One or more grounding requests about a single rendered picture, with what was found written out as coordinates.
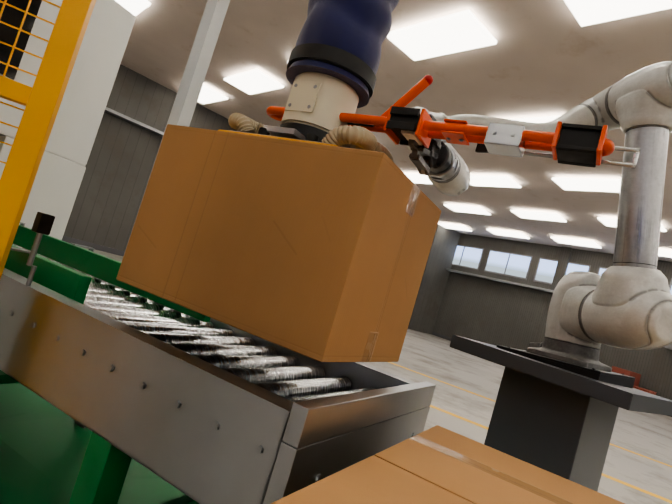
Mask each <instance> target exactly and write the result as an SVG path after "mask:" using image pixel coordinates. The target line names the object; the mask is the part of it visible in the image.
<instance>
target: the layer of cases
mask: <svg viewBox="0 0 672 504"><path fill-rule="evenodd" d="M271 504H625V503H623V502H620V501H618V500H616V499H613V498H611V497H608V496H606V495H604V494H601V493H599V492H597V491H594V490H592V489H589V488H587V487H585V486H582V485H580V484H577V483H575V482H573V481H570V480H568V479H565V478H563V477H561V476H558V475H556V474H553V473H551V472H549V471H546V470H544V469H541V468H539V467H537V466H534V465H532V464H530V463H527V462H525V461H522V460H520V459H518V458H515V457H513V456H510V455H508V454H506V453H503V452H501V451H498V450H496V449H494V448H491V447H489V446H486V445H484V444H482V443H479V442H477V441H475V440H472V439H470V438H467V437H465V436H463V435H460V434H458V433H455V432H453V431H451V430H448V429H446V428H443V427H441V426H439V425H436V426H434V427H432V428H430V429H428V430H425V431H423V432H421V433H419V434H417V435H415V436H413V437H411V438H408V439H406V440H404V441H402V442H400V443H398V444H396V445H394V446H392V447H389V448H387V449H385V450H383V451H381V452H379V453H377V454H375V455H374V456H370V457H368V458H366V459H364V460H362V461H360V462H358V463H355V464H353V465H351V466H349V467H347V468H345V469H343V470H341V471H339V472H336V473H334V474H332V475H330V476H328V477H326V478H324V479H322V480H319V481H317V482H315V483H313V484H311V485H309V486H307V487H305V488H303V489H300V490H298V491H296V492H294V493H292V494H290V495H288V496H286V497H283V498H281V499H279V500H277V501H275V502H273V503H271Z"/></svg>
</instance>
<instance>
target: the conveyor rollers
mask: <svg viewBox="0 0 672 504"><path fill-rule="evenodd" d="M36 254H37V253H36ZM37 255H39V256H42V255H40V254H37ZM42 257H44V258H47V257H45V256H42ZM47 259H49V258H47ZM49 260H51V261H54V260H52V259H49ZM54 262H56V263H59V262H57V261H54ZM59 264H61V265H64V264H62V263H59ZM64 266H66V265H64ZM66 267H68V268H71V267H69V266H66ZM71 269H73V270H76V269H74V268H71ZM76 271H78V272H81V271H79V270H76ZM81 273H83V274H85V275H88V274H86V273H84V272H81ZM88 276H90V277H92V279H91V282H90V285H89V288H88V292H87V295H86V298H85V301H84V304H83V305H86V306H88V307H90V308H92V309H94V310H96V311H98V312H101V313H103V314H105V315H107V316H109V317H111V318H113V319H116V320H118V321H120V322H122V323H124V324H126V325H129V326H131V327H133V328H135V329H137V330H139V331H141V332H144V333H146V334H148V335H150V336H152V337H154V338H156V339H159V340H161V341H163V342H165V343H167V344H169V345H172V346H174V347H176V348H178V349H180V350H182V351H184V352H187V353H189V354H191V355H193V356H195V357H197V358H199V359H202V360H204V361H206V362H208V363H210V364H212V365H215V366H217V367H219V368H221V369H223V370H225V371H227V372H230V373H232V374H234V375H236V376H238V377H240V378H242V379H245V380H247V381H249V382H251V383H253V384H255V385H258V386H260V387H262V388H264V389H266V390H268V391H270V392H273V393H275V394H277V395H279V396H281V397H283V398H285V399H288V400H290V401H292V402H298V401H305V400H311V399H317V398H324V397H330V396H336V395H343V394H349V393H355V392H362V391H368V390H375V388H373V387H368V388H361V389H354V390H350V389H351V381H350V379H349V378H348V377H346V376H336V377H325V371H324V369H323V368H322V367H321V366H319V365H314V366H300V360H299V359H298V357H297V356H294V355H277V352H276V349H275V348H274V347H272V346H254V345H255V344H254V341H253V339H252V338H250V337H235V336H234V334H233V332H232V330H230V329H223V328H214V325H213V323H212V322H211V321H209V322H203V321H201V320H195V318H193V317H191V316H188V315H186V314H183V313H181V312H177V311H176V310H174V309H171V308H169V307H166V306H164V305H160V304H159V303H157V302H154V301H152V300H149V299H147V298H144V297H142V296H140V295H137V294H135V293H132V292H129V291H127V290H125V289H123V288H120V287H118V286H115V285H113V284H110V283H108V282H105V281H103V280H101V279H98V278H96V277H93V276H91V275H88Z"/></svg>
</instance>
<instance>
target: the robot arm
mask: <svg viewBox="0 0 672 504"><path fill-rule="evenodd" d="M426 111H427V112H428V114H429V115H430V117H431V119H432V120H433V121H438V122H445V121H444V119H453V120H464V121H467V122H468V124H470V125H481V126H488V125H489V123H490V122H491V123H502V124H513V125H524V126H525V129H526V130H535V131H545V132H555V130H556V126H557V122H558V121H561V122H562V124H563V123H569V124H581V125H593V126H603V125H607V126H608V131H610V130H614V129H618V128H621V130H622V132H623V133H624V134H625V144H624V147H630V148H640V153H639V157H638V160H637V164H636V168H631V167H622V175H621V185H620V195H619V206H618V216H617V226H616V236H615V247H614V257H613V266H610V267H608V268H607V269H606V270H605V271H604V272H603V273H602V274H601V276H600V275H598V274H596V273H592V272H585V271H572V272H569V273H568V274H567V275H564V276H563V277H562V279H561V280H560V281H559V282H558V284H557V286H556V287H555V289H554V292H553V294H552V298H551V301H550V305H549V310H548V315H547V321H546V330H545V337H546V338H545V337H544V341H543V342H541V343H534V342H530V343H529V345H528V348H527V351H526V352H529V353H533V354H537V355H540V356H544V357H548V358H552V359H556V360H559V361H563V362H567V363H571V364H574V365H578V366H582V367H587V368H594V369H598V370H603V371H607V372H611V371H612V368H611V367H609V366H607V365H605V364H603V363H601V362H600V361H599V355H600V347H601V343H603V344H605V345H609V346H613V347H617V348H622V349H629V350H650V349H656V348H661V347H664V346H667V345H669V344H671V343H672V294H671V291H670V288H669V285H668V280H667V278H666V277H665V275H664V274H663V273H662V272H661V271H660V270H657V261H658V250H659V239H660V228H661V217H662V206H663V195H664V184H665V174H666V163H667V152H668V141H669V133H671V132H672V61H665V62H660V63H656V64H652V65H650V66H647V67H645V68H642V69H640V70H638V71H636V72H634V73H632V74H630V75H628V76H626V77H624V78H623V79H621V80H620V81H618V82H617V83H615V84H613V85H611V86H610V87H608V88H606V89H605V90H603V91H602V92H600V93H598V94H597V95H595V96H594V97H593V98H590V99H588V100H586V101H584V102H583V103H581V104H579V105H577V106H575V107H573V108H572V109H570V110H569V111H568V112H566V113H564V114H563V115H561V116H560V117H558V118H556V119H555V120H553V121H550V122H546V123H531V122H524V121H517V120H510V119H504V118H497V117H491V116H484V115H476V114H460V115H453V116H446V115H445V114H444V113H434V112H429V111H428V110H427V109H426ZM401 133H402V134H403V136H404V137H405V138H406V139H407V140H408V145H409V146H407V147H408V149H409V150H410V152H411V153H410V155H409V158H410V160H411V161H412V162H413V163H414V165H415V166H416V167H417V169H418V172H419V174H420V175H427V176H428V178H429V180H430V181H431V183H432V184H433V185H434V186H435V188H436V189H437V190H438V191H440V192H441V193H443V194H445V195H448V196H458V195H459V194H461V193H463V192H464V191H465V190H467V189H468V187H469V184H470V172H469V169H468V167H467V165H466V164H465V162H464V160H463V158H462V157H461V156H460V155H459V154H458V153H457V151H456V150H455V149H454V148H453V146H452V145H451V143H447V141H446V140H443V139H434V138H431V142H430V145H429V148H424V146H422V145H423V144H422V143H421V141H420V140H419V139H418V137H417V136H416V135H415V132H413V131H404V130H401ZM419 145H421V146H419ZM597 349H598V350H597Z"/></svg>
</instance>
